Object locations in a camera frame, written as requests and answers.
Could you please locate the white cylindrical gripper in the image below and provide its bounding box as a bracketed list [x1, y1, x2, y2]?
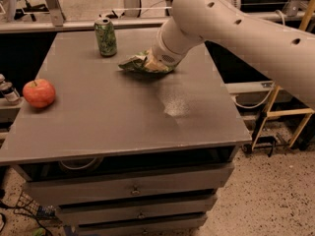
[145, 29, 184, 71]

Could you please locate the green jalapeno chip bag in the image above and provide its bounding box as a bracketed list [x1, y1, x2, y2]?
[118, 49, 175, 74]

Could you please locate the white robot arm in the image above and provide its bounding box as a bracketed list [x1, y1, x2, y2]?
[145, 0, 315, 109]

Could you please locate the red apple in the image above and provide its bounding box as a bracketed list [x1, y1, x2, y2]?
[23, 79, 56, 108]

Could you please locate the green soda can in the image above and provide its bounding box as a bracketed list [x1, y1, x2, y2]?
[94, 18, 117, 57]

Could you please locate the grey drawer cabinet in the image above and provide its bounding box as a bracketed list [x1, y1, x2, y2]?
[0, 26, 253, 236]

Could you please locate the grey metal railing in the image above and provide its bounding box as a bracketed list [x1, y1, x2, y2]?
[0, 0, 314, 33]

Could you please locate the top grey drawer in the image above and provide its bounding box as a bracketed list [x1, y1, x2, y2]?
[24, 162, 234, 206]

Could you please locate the grey drawer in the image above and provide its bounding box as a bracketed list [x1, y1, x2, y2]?
[76, 212, 207, 236]
[57, 194, 218, 225]
[24, 162, 234, 206]

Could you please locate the small glass bottle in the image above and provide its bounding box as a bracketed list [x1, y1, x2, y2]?
[0, 74, 21, 105]

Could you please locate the black office chair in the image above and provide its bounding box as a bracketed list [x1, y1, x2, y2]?
[14, 0, 49, 22]

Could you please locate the bottom grey drawer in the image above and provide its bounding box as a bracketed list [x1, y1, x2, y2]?
[76, 212, 207, 236]

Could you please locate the middle grey drawer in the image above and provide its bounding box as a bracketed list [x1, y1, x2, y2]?
[57, 194, 218, 225]

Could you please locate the white cable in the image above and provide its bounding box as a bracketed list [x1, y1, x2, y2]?
[233, 9, 286, 110]

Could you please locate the wire basket on floor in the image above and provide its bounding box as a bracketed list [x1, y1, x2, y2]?
[14, 192, 56, 220]

